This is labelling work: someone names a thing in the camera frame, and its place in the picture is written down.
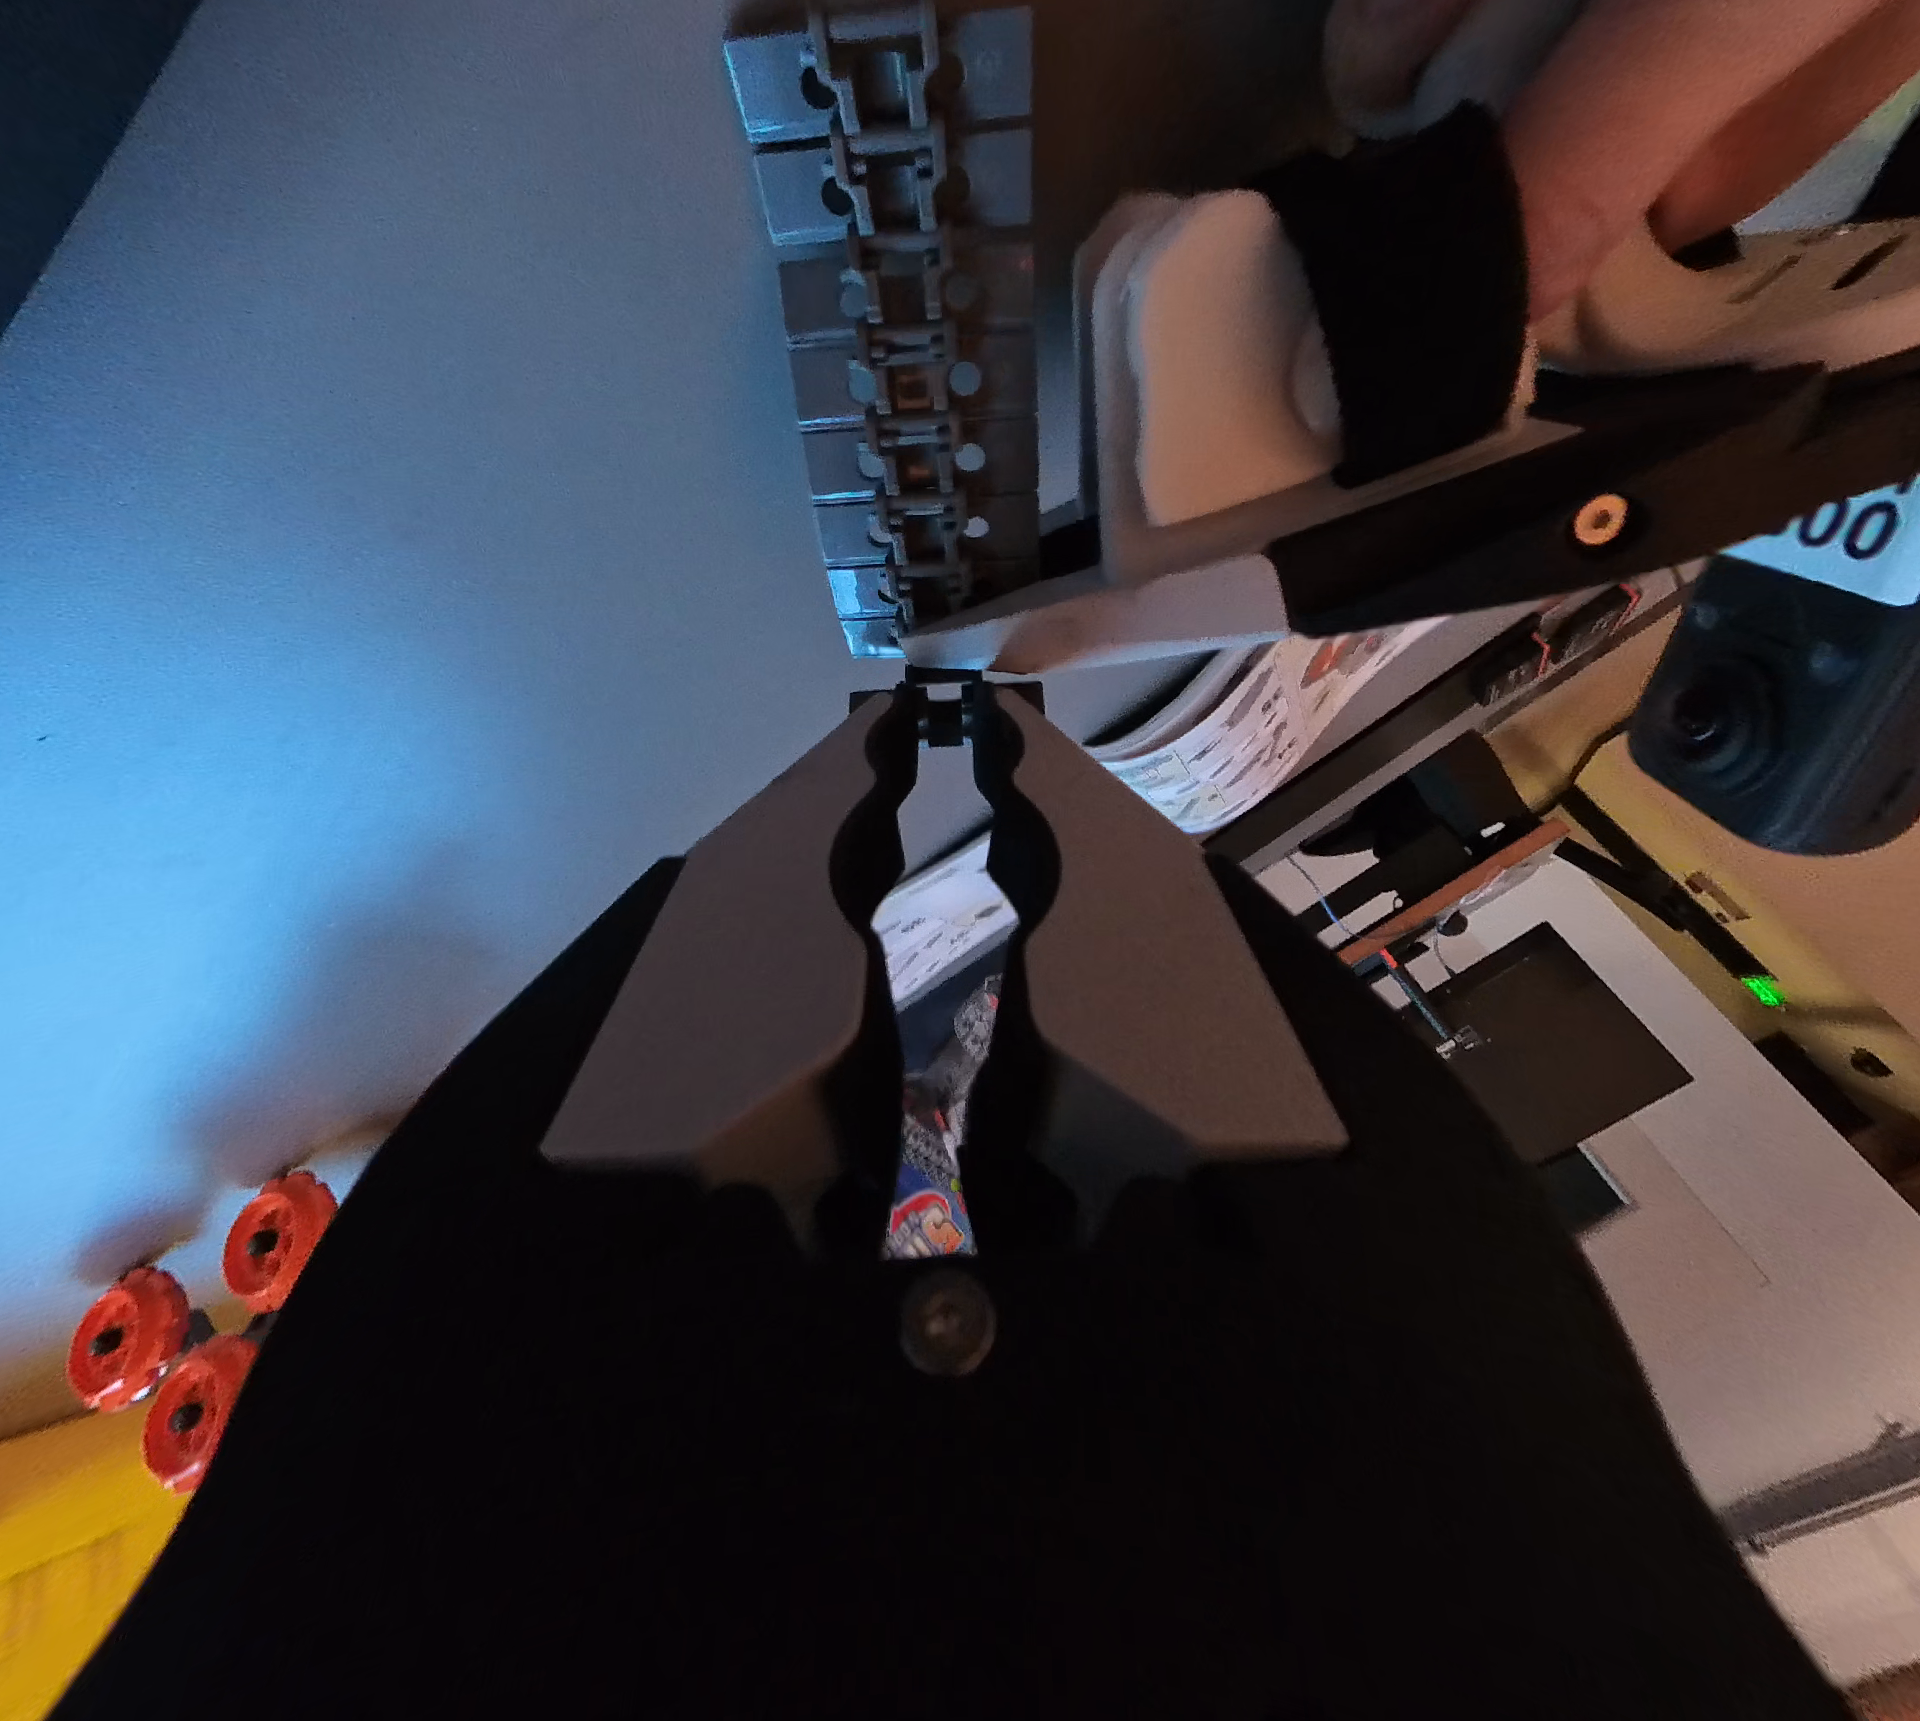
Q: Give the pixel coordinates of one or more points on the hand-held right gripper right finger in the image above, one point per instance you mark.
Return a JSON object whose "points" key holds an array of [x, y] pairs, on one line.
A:
{"points": [[1184, 1001]]}

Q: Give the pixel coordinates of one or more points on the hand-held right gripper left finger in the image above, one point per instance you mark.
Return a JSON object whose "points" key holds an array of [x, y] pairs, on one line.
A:
{"points": [[721, 1001]]}

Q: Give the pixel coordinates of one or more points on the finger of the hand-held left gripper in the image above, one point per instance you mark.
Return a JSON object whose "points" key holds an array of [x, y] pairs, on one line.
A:
{"points": [[1141, 611]]}

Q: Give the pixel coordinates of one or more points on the single grey track link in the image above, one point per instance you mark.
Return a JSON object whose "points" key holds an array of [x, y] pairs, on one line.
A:
{"points": [[944, 720]]}

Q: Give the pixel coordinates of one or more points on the grey desk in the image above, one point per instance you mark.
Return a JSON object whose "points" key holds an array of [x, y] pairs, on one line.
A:
{"points": [[450, 552]]}

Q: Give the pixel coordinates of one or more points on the open instruction booklet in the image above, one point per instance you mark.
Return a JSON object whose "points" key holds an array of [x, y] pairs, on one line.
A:
{"points": [[1244, 732]]}

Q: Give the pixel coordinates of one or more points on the blue robot kit box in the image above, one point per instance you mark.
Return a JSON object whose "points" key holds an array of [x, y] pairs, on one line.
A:
{"points": [[923, 1151]]}

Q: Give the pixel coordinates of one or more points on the green lit sign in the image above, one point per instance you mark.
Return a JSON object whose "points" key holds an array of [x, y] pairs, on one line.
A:
{"points": [[1766, 993]]}

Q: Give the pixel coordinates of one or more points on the grey orange toy robot chassis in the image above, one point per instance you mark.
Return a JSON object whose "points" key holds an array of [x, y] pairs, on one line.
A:
{"points": [[128, 1340]]}

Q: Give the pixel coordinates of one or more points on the yellow plastic bin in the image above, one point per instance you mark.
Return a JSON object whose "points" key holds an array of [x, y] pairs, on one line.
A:
{"points": [[61, 1571]]}

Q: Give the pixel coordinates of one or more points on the black wall panel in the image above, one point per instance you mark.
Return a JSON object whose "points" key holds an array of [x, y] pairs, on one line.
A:
{"points": [[1561, 1048]]}

